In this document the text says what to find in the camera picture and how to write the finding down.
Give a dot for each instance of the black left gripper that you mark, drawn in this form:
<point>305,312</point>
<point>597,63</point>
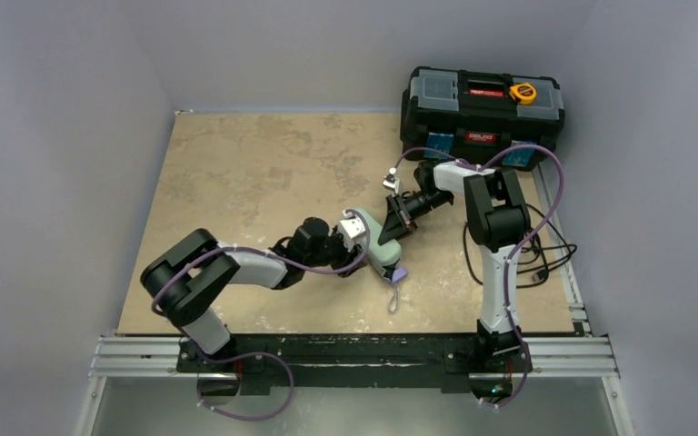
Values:
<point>337,248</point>

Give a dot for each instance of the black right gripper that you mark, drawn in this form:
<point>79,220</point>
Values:
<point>400,212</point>

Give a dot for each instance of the mint green umbrella sleeve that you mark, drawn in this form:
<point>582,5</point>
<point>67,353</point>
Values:
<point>383,257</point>

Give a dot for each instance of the lavender umbrella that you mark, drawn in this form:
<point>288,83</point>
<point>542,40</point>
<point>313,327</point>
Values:
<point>396,283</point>

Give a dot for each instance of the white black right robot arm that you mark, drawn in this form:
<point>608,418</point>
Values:
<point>497,220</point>

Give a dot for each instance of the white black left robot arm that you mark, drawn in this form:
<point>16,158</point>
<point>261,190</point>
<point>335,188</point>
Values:
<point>185,281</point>

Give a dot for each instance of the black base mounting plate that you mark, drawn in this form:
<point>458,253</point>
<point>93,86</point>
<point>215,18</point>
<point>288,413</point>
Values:
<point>442,361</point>

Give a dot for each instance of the black toolbox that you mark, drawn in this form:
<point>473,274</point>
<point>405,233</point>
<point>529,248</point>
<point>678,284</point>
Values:
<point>470,115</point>

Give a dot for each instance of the yellow tape measure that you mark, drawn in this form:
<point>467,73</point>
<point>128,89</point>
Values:
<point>523,93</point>

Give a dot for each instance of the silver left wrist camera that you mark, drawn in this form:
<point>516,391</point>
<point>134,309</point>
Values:
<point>353,231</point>

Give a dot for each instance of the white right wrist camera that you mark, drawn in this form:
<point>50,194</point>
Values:
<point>392,182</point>

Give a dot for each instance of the aluminium rail frame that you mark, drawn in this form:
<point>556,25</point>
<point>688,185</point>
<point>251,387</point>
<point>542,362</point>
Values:
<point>573,389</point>

